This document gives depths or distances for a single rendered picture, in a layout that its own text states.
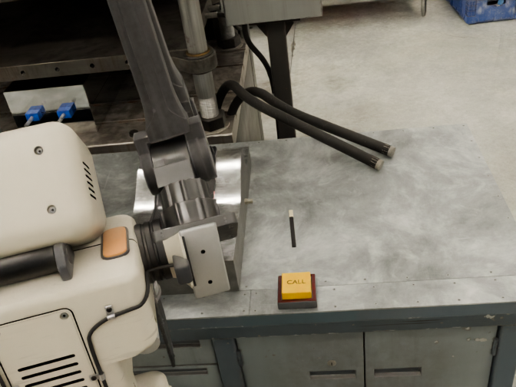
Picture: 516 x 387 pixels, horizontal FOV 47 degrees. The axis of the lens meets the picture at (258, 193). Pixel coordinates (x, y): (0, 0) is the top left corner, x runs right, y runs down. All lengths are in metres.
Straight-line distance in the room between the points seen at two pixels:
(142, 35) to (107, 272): 0.32
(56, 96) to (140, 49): 1.22
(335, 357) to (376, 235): 0.30
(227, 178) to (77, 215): 0.75
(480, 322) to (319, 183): 0.53
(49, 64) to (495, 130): 2.32
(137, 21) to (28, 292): 0.37
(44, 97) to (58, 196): 1.35
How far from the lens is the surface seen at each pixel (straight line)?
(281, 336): 1.38
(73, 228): 0.72
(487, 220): 1.46
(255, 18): 1.88
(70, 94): 2.02
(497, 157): 3.18
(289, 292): 1.21
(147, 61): 0.84
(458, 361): 1.49
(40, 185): 0.73
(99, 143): 1.99
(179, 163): 0.85
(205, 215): 0.81
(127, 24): 0.83
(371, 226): 1.42
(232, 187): 1.41
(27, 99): 2.09
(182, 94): 1.04
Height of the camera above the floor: 1.70
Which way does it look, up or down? 35 degrees down
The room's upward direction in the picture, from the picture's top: 9 degrees counter-clockwise
